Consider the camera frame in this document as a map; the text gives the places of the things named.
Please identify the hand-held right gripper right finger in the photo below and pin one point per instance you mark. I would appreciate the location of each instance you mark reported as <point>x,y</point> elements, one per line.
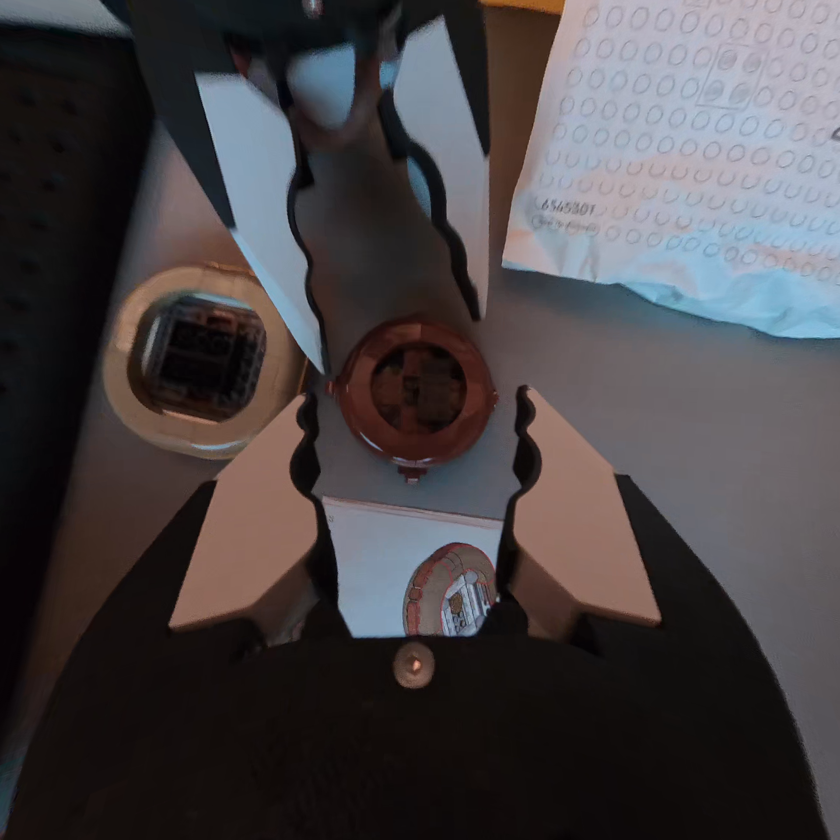
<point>577,531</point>

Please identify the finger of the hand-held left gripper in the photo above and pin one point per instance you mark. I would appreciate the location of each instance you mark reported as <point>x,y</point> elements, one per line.
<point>262,197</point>
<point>459,164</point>

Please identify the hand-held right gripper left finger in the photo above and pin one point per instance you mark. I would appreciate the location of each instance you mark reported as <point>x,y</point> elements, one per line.
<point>249,538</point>

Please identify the grey desk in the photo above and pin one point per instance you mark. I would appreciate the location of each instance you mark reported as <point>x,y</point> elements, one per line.
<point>656,426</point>

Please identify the building instruction booklet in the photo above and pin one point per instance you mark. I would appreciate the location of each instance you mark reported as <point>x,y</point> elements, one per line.
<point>374,558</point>

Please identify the yellow plastic bin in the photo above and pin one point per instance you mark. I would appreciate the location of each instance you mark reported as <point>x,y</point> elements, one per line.
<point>525,5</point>

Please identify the white printed paper bag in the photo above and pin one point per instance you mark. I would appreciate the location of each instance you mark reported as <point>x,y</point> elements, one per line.
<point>689,164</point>

